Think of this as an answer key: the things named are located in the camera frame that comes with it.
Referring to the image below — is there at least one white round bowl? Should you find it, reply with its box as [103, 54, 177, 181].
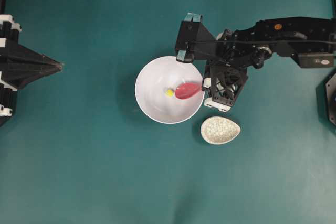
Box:
[134, 56, 204, 124]

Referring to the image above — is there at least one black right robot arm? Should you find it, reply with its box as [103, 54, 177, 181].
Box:
[175, 13, 335, 112]

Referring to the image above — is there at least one speckled ceramic spoon rest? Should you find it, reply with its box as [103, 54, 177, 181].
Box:
[201, 116, 241, 145]

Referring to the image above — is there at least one yellow hexagonal prism block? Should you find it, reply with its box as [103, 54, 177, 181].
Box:
[165, 89, 175, 97]

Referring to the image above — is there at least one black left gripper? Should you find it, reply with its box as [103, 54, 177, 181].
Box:
[1, 14, 64, 126]

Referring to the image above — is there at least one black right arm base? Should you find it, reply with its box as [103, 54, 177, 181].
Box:
[316, 68, 335, 131]

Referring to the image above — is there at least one red plastic soup spoon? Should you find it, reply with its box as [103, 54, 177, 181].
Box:
[174, 82, 204, 100]

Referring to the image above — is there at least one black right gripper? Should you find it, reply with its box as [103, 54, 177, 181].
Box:
[175, 13, 272, 111]

